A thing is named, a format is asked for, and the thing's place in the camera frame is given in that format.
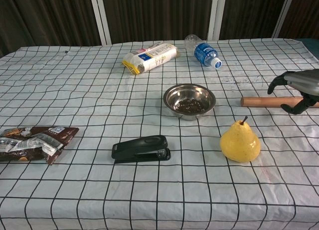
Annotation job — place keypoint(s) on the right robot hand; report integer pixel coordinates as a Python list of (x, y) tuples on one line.
[(304, 80)]

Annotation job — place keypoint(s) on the wooden rolling pin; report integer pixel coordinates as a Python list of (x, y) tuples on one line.
[(264, 102)]

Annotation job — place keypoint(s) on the metal bowl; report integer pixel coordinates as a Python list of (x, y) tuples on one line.
[(174, 95)]

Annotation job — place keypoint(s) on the dark brown curtain panel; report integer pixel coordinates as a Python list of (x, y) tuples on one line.
[(49, 16), (159, 16), (306, 13), (249, 13)]

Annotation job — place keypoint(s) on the yellow pear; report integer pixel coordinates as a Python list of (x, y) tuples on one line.
[(239, 145)]

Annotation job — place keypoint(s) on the plastic bottle with blue label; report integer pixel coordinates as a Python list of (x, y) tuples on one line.
[(204, 53)]

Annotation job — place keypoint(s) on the white and yellow package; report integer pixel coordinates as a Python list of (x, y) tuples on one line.
[(152, 57)]

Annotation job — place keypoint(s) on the black stapler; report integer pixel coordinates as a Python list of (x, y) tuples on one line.
[(139, 144)]

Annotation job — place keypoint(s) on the white grid tablecloth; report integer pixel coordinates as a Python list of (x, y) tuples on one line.
[(74, 90)]

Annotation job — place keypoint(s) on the brown snack bag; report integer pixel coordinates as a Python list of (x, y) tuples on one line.
[(25, 143)]

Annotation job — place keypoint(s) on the white frame post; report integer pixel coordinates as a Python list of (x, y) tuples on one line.
[(282, 16), (99, 16), (216, 16)]

